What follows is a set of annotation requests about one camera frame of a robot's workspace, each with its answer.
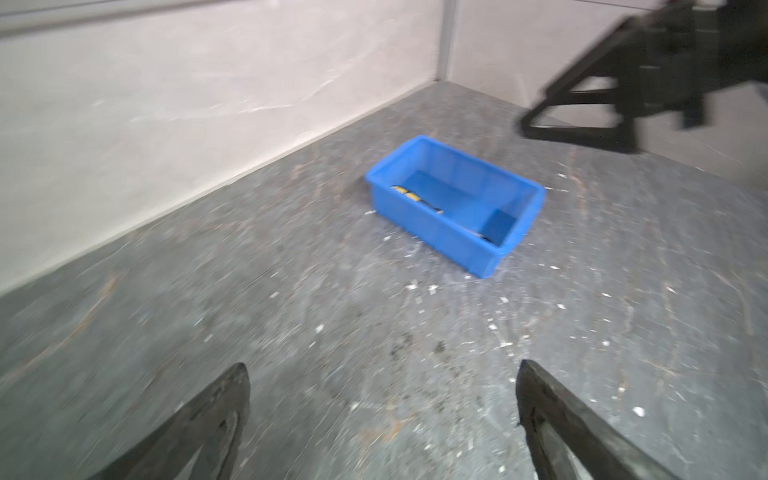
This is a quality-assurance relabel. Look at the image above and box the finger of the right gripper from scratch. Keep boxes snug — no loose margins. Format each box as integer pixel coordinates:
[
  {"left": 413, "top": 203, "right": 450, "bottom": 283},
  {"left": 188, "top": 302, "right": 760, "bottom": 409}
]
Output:
[{"left": 518, "top": 17, "right": 639, "bottom": 154}]

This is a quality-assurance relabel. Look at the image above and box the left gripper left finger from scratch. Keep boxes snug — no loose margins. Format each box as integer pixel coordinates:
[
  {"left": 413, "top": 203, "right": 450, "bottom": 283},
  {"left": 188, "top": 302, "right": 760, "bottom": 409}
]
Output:
[{"left": 92, "top": 362, "right": 250, "bottom": 479}]

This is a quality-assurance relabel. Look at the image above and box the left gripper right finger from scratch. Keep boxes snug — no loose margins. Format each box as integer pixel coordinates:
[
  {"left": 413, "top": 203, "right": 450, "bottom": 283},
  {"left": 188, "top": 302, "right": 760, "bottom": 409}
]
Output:
[{"left": 516, "top": 359, "right": 677, "bottom": 479}]

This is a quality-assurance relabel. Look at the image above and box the yellow black screwdriver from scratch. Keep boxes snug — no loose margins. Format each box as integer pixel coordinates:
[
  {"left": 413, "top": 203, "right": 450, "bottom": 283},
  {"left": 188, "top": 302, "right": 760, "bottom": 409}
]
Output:
[{"left": 391, "top": 185, "right": 490, "bottom": 242}]

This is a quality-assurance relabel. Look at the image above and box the blue plastic bin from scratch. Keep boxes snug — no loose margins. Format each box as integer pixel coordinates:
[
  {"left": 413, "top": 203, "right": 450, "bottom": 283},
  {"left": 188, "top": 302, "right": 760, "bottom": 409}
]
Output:
[{"left": 365, "top": 136, "right": 546, "bottom": 278}]

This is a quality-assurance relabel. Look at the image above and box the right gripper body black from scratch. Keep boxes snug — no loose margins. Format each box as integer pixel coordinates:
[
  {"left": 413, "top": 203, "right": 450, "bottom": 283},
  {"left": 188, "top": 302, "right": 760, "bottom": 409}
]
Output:
[{"left": 623, "top": 1, "right": 767, "bottom": 129}]

